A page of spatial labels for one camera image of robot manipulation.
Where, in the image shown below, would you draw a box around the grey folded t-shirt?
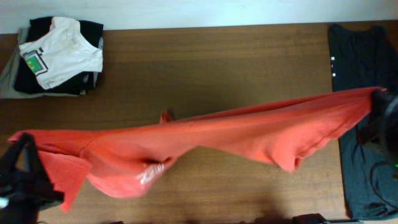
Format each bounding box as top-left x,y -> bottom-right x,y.
0,27 -> 104,100

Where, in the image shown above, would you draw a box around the white folded t-shirt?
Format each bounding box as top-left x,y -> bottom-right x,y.
19,16 -> 103,90

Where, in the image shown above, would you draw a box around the black unfolded shirt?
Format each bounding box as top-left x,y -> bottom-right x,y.
328,24 -> 397,221

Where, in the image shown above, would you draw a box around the red soccer t-shirt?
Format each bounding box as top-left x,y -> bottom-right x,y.
8,86 -> 387,214

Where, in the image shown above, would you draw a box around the black folded t-shirt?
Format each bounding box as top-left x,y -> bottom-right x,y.
14,17 -> 104,95

